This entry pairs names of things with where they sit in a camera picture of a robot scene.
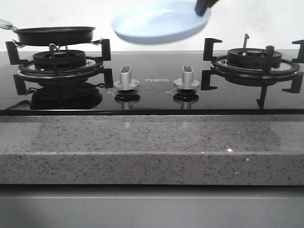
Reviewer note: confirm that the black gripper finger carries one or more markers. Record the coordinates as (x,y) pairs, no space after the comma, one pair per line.
(202,6)

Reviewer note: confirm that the light blue plate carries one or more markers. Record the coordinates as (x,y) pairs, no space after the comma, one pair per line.
(160,22)

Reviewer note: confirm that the right black gas burner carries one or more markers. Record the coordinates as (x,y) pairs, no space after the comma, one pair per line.
(249,58)

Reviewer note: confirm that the black gas burner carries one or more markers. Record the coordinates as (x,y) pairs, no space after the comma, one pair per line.
(249,58)
(64,59)

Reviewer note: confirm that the right silver stove knob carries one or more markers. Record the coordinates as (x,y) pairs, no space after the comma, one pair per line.
(187,81)

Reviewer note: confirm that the silver stove knob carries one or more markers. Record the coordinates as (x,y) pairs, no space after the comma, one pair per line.
(126,81)
(187,81)

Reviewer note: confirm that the black glass gas cooktop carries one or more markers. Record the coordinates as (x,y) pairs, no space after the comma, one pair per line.
(156,94)

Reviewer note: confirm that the right black pan support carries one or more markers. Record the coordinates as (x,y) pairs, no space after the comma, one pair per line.
(276,70)

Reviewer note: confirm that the black pan support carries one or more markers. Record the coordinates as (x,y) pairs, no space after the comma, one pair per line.
(94,65)
(276,70)

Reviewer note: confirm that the left silver stove knob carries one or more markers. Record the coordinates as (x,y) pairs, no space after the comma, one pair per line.
(126,81)

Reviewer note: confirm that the left black pan support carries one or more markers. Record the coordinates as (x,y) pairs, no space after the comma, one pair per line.
(94,65)

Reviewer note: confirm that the left black gas burner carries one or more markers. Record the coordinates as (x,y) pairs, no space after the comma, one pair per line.
(64,59)

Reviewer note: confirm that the black frying pan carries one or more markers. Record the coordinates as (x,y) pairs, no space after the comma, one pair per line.
(60,36)

